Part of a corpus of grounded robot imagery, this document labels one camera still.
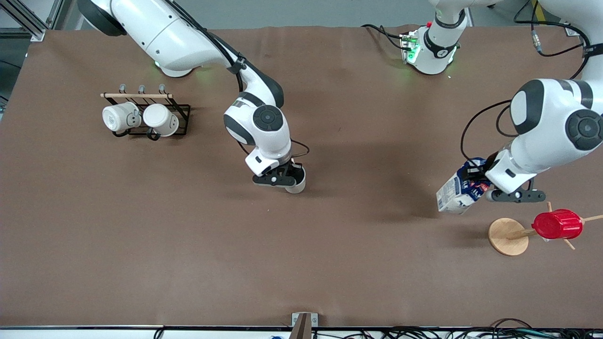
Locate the black base cable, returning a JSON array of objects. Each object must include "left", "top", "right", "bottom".
[{"left": 362, "top": 24, "right": 408, "bottom": 50}]

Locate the white mug with grey handle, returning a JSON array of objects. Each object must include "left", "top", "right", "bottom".
[
  {"left": 102, "top": 102, "right": 142, "bottom": 133},
  {"left": 143, "top": 104, "right": 179, "bottom": 137}
]

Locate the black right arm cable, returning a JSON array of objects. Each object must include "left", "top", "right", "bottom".
[{"left": 163, "top": 0, "right": 248, "bottom": 92}]

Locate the white mug with grey inside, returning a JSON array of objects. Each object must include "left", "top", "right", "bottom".
[{"left": 284, "top": 165, "right": 307, "bottom": 194}]

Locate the black wire mug rack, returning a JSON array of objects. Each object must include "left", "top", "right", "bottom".
[{"left": 100, "top": 84, "right": 191, "bottom": 141}]

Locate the blue and white milk carton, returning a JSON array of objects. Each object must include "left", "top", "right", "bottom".
[{"left": 436, "top": 158, "right": 493, "bottom": 215}]

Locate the wooden cup tree stand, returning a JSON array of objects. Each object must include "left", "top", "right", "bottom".
[{"left": 488, "top": 202, "right": 603, "bottom": 257}]

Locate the red ribbed plastic cup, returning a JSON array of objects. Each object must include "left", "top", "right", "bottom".
[{"left": 532, "top": 209, "right": 584, "bottom": 240}]

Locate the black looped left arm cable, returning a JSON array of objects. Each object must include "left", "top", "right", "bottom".
[{"left": 513, "top": 0, "right": 592, "bottom": 80}]

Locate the silver left base connector box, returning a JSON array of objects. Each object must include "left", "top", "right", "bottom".
[{"left": 400, "top": 31, "right": 420, "bottom": 64}]

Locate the brown wooden post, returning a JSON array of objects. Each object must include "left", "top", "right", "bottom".
[{"left": 289, "top": 314, "right": 312, "bottom": 339}]

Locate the black cable bundle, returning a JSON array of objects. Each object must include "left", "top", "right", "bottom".
[{"left": 377, "top": 318, "right": 603, "bottom": 339}]

